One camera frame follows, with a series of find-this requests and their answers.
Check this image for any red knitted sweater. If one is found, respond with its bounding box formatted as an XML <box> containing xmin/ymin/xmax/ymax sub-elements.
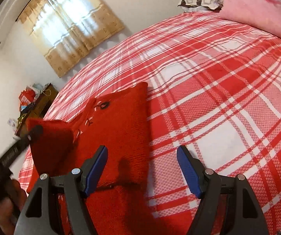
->
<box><xmin>27</xmin><ymin>82</ymin><xmax>180</xmax><ymax>234</ymax></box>

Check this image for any left hand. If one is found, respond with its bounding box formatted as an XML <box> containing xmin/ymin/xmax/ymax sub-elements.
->
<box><xmin>0</xmin><ymin>179</ymin><xmax>27</xmax><ymax>235</ymax></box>

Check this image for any white floral card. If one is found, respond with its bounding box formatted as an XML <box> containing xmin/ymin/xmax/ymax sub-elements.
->
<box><xmin>7</xmin><ymin>118</ymin><xmax>17</xmax><ymax>129</ymax></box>

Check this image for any brown wooden desk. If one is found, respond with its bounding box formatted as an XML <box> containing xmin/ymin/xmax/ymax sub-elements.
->
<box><xmin>14</xmin><ymin>83</ymin><xmax>58</xmax><ymax>137</ymax></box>

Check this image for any red gift bag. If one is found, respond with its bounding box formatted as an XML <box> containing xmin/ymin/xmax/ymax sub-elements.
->
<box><xmin>19</xmin><ymin>89</ymin><xmax>36</xmax><ymax>106</ymax></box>

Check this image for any red white plaid bedsheet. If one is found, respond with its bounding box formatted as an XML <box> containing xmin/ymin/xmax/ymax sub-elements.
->
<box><xmin>19</xmin><ymin>12</ymin><xmax>281</xmax><ymax>234</ymax></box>

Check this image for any beige patterned curtain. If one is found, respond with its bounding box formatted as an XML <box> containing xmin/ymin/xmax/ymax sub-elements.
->
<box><xmin>18</xmin><ymin>0</ymin><xmax>124</xmax><ymax>78</ymax></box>

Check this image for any grey patterned pillow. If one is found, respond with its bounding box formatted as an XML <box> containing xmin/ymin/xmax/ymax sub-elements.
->
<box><xmin>178</xmin><ymin>0</ymin><xmax>224</xmax><ymax>12</ymax></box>

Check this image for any pink floral blanket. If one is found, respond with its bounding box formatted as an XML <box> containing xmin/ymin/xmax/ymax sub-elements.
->
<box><xmin>219</xmin><ymin>0</ymin><xmax>281</xmax><ymax>38</ymax></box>

